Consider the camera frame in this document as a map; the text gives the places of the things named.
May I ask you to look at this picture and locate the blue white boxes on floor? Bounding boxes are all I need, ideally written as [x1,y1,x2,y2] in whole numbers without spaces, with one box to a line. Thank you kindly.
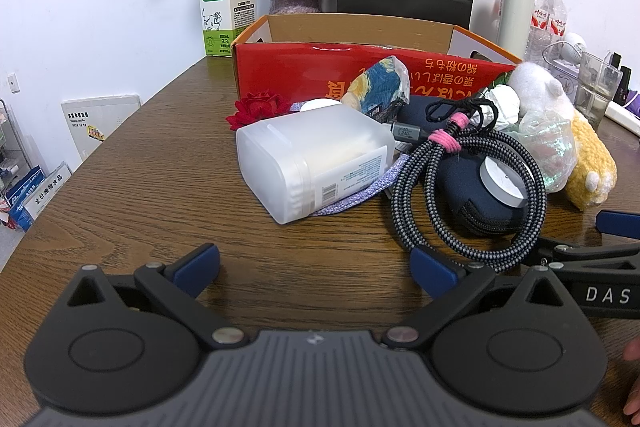
[22,162,72,220]

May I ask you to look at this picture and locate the white board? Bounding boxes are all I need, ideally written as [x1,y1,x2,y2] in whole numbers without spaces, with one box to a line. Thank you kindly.
[61,94,142,165]

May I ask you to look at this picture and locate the lavender patterned cloth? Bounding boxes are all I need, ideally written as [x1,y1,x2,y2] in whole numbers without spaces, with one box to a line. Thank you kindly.
[289,101,425,218]

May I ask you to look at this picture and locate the blue yellow printed pouch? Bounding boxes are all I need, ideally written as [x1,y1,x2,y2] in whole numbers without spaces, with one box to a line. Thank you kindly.
[345,56,412,124]

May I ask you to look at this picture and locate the white thermos bottle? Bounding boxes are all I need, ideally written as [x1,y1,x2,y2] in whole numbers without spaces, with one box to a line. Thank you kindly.
[496,0,538,58]

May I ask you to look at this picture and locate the white tissue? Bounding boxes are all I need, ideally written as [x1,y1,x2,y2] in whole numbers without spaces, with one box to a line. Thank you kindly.
[487,86,523,128]

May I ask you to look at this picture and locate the black white braided cable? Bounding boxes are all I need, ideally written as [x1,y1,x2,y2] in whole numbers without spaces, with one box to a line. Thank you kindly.
[386,109,548,273]

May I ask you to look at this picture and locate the red fabric rose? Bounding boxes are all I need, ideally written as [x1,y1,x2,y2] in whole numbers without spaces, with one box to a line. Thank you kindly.
[225,91,291,130]

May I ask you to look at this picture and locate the clear glass cup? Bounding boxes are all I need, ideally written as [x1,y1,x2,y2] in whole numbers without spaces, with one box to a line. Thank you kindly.
[574,52,625,128]

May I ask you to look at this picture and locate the white translucent plastic container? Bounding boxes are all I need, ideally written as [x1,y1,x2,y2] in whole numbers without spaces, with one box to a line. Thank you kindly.
[235,104,396,225]

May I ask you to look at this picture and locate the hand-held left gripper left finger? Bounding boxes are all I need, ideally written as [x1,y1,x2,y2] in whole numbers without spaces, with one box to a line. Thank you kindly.
[65,243,249,350]

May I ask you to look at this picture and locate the wooden desktop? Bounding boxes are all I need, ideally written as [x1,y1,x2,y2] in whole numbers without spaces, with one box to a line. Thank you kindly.
[0,54,640,427]

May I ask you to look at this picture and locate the silver round puck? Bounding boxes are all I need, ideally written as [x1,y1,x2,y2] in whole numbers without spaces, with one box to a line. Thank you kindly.
[480,156,530,210]

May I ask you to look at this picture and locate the yellow plush toy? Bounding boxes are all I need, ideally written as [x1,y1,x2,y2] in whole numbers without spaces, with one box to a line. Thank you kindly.
[565,109,618,210]

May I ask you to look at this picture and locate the black cord with carabiner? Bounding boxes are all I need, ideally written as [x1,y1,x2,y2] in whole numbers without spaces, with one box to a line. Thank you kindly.
[425,97,516,130]

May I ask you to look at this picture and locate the white power strip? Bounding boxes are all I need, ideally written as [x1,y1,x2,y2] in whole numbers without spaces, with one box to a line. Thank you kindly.
[602,99,640,136]

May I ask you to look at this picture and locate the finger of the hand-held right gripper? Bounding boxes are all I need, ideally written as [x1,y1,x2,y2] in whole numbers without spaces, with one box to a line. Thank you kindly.
[595,209,640,239]
[520,234,640,267]

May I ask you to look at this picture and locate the red cardboard box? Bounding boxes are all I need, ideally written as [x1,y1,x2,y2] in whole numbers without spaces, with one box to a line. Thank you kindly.
[231,13,523,110]

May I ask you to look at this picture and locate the navy zip pouch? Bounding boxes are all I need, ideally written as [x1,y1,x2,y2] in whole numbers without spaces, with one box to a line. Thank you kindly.
[400,96,543,238]

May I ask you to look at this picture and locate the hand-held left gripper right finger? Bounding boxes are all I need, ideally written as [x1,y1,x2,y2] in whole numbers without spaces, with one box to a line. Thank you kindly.
[382,244,583,351]

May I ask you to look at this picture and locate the person's right hand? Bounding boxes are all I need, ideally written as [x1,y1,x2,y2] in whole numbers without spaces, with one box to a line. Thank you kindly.
[622,339,640,415]

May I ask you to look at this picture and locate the metal storage rack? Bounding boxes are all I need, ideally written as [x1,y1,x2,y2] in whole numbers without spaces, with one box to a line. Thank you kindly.
[0,99,23,208]

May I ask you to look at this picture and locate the blue cardboard box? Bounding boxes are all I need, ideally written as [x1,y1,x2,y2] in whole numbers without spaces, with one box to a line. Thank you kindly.
[7,164,48,233]

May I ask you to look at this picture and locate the white plush toy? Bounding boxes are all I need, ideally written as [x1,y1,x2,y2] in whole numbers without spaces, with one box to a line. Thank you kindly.
[507,62,573,120]

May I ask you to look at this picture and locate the iridescent plastic bag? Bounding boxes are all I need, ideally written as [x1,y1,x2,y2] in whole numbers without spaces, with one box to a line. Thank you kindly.
[517,112,578,192]

